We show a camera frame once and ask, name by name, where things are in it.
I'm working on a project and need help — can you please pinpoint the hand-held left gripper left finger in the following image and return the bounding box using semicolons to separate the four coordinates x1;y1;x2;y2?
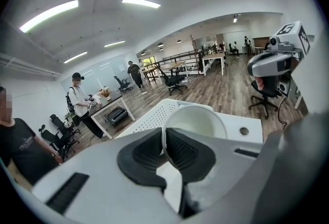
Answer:
31;127;182;224

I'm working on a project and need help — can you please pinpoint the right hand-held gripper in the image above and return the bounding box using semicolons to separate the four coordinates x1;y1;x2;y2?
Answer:
246;21;312;97

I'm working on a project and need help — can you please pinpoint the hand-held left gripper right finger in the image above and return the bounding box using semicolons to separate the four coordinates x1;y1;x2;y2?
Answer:
166;112;329;224

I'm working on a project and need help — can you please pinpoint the white paper cup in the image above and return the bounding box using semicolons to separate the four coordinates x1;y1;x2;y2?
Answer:
161;105;229;167

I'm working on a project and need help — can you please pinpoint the white plastic laundry basket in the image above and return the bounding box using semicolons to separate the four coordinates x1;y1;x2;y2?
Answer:
114;98;215;141

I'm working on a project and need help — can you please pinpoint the brown wooden cabinet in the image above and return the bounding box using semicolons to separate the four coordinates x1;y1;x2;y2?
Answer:
251;36;270;55

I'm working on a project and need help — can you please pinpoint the black office chair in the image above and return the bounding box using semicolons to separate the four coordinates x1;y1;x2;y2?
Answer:
113;75;134;94
248;76;283;120
49;114;81;146
156;66;189;96
38;124;78;161

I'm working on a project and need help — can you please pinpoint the wooden coat rack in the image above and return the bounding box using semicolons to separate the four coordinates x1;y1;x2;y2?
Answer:
188;33;204;75

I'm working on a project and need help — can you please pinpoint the black suitcase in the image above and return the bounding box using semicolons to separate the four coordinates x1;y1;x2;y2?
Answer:
104;106;130;126

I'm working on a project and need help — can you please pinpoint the black metal railing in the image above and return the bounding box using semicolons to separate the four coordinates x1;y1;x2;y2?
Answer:
153;49;215;76

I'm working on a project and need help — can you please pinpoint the black white marked device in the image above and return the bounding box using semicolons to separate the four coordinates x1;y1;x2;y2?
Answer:
85;94;103;110

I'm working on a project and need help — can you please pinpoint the dark wooden table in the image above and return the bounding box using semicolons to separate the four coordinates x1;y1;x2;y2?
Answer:
88;94;136;140

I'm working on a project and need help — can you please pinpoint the dried flower vase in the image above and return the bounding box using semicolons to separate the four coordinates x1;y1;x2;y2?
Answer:
98;87;113;101

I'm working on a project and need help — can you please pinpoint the grey gripper camera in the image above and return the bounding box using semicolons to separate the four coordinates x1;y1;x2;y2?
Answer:
268;36;295;52

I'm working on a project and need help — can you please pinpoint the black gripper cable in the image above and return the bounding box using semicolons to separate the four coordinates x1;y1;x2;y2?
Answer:
278;73;293;130

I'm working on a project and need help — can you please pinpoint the wooden desk with white frame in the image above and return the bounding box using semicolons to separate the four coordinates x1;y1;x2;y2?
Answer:
140;60;188;83
202;52;227;77

